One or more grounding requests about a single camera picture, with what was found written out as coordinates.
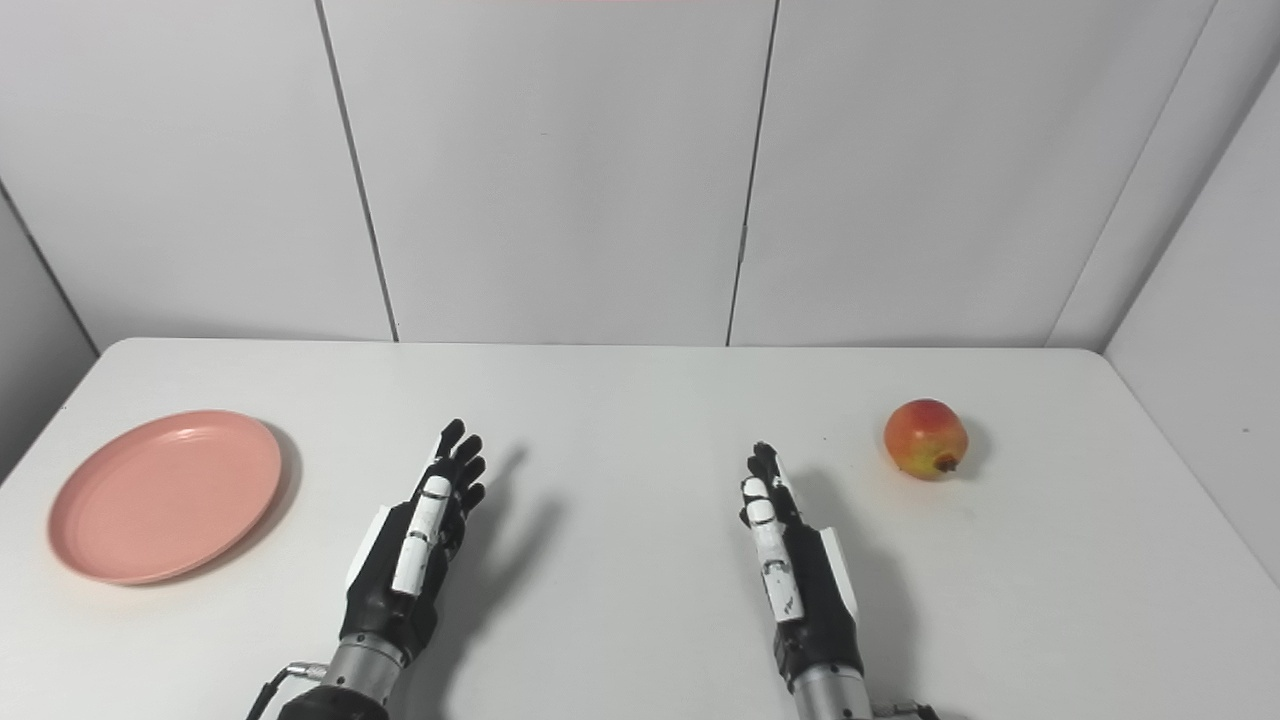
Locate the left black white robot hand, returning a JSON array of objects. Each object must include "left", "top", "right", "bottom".
[{"left": 340, "top": 418, "right": 489, "bottom": 663}]

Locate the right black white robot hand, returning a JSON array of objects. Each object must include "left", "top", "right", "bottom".
[{"left": 740, "top": 441, "right": 865, "bottom": 693}]

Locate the red yellow pomegranate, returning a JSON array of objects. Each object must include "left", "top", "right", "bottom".
[{"left": 883, "top": 398, "right": 970, "bottom": 482}]

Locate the pink round plate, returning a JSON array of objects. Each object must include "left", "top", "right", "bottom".
[{"left": 47, "top": 409, "right": 284, "bottom": 586}]

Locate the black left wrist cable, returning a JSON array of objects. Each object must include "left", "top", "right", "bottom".
[{"left": 247, "top": 661, "right": 330, "bottom": 720}]

